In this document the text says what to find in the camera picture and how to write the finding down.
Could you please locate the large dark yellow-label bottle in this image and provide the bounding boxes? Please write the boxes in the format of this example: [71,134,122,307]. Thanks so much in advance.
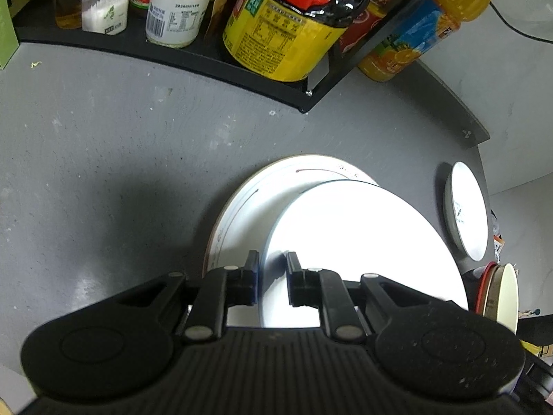
[222,0,373,83]

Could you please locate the large white plate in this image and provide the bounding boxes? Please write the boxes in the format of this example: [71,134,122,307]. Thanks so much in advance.
[201,154,382,314]

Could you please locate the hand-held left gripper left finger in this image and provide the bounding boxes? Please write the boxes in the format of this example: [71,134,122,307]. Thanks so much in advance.
[116,250,261,341]

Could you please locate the red can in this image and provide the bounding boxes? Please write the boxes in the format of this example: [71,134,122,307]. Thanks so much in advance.
[338,0,433,55]

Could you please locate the red and black bowl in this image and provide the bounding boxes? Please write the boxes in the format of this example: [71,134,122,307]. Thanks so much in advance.
[474,261,498,317]

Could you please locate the small white plastic bottle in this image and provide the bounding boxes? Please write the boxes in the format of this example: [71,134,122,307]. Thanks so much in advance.
[145,0,214,48]

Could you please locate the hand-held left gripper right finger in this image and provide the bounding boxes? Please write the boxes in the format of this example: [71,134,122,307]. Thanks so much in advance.
[285,251,429,341]

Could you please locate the orange juice bottle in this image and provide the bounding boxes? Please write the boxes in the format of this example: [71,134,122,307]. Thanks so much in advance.
[357,0,494,83]

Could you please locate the cream bowl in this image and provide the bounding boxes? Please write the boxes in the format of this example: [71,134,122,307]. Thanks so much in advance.
[484,263,519,334]

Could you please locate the deep white printed plate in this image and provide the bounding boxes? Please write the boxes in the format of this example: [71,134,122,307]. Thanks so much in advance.
[259,180,470,329]

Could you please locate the small white printed plate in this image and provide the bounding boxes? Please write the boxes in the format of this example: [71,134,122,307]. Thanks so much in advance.
[444,161,490,262]

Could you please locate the black power cable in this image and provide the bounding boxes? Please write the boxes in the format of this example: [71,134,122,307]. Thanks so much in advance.
[488,0,553,40]

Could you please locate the black metal rack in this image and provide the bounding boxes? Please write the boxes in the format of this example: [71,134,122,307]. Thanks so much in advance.
[12,0,437,114]

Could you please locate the small clear salt jar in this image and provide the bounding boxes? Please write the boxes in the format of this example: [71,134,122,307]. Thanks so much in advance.
[81,0,133,36]

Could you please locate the green drink carton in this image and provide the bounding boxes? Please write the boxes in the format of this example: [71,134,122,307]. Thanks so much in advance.
[0,0,20,72]

